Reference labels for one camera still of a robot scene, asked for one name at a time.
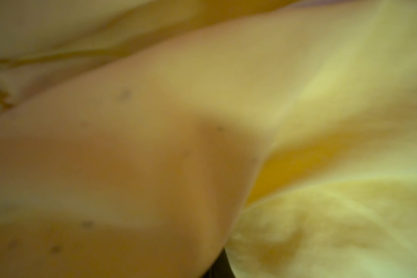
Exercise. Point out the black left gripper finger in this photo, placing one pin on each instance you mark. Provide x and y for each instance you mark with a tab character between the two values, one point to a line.
221	268

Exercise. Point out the yellow shorts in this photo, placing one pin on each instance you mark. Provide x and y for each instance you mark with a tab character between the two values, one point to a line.
138	139

